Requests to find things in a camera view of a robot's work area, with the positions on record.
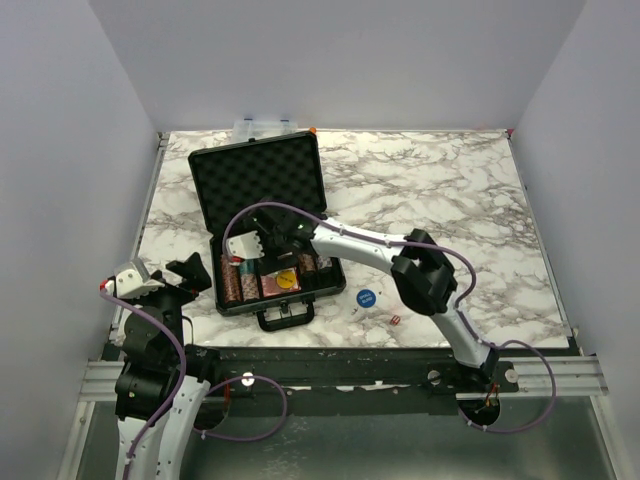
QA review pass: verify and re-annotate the orange chip stack left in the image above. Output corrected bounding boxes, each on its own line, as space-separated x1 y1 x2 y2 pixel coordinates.
221 255 242 304

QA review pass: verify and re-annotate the orange chip stack lower middle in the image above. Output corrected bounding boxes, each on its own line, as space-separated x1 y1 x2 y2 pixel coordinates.
240 273 260 301

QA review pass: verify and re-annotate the black mounting rail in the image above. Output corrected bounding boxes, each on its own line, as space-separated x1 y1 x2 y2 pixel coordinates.
186 346 518 417

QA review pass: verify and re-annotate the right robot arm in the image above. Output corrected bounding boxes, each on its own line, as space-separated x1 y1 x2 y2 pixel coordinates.
249 201 499 392

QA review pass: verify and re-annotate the red card deck in case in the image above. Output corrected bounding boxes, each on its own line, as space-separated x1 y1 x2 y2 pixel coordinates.
260 268 301 298

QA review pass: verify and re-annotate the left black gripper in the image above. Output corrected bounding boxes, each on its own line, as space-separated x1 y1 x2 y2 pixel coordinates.
132 251 211 359

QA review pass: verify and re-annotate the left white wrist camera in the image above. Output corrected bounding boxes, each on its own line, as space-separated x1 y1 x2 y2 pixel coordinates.
100 258 164 300

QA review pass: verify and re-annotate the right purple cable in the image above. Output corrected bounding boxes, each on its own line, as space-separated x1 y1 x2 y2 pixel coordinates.
222 201 559 436

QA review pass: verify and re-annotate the black poker set case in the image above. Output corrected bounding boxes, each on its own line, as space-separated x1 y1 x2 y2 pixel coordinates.
188 131 346 332

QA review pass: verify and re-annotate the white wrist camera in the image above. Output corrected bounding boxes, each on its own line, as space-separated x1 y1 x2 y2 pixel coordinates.
223 231 264 264
100 258 164 300

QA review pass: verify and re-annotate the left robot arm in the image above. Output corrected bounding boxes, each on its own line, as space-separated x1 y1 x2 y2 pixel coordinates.
100 253 222 479

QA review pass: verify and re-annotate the clear plastic box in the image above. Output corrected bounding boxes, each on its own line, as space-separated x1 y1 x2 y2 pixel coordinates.
230 118 298 144

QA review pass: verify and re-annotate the green chip stack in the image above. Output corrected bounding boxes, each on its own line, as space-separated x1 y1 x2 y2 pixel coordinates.
238 260 255 276

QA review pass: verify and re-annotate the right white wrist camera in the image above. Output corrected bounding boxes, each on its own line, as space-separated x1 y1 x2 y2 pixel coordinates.
223 231 264 264

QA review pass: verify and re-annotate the blue small blind button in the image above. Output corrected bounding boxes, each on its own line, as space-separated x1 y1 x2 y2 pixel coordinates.
356 289 377 308

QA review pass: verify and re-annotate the yellow big blind button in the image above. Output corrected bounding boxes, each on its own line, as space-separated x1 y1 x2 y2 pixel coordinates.
276 269 299 291

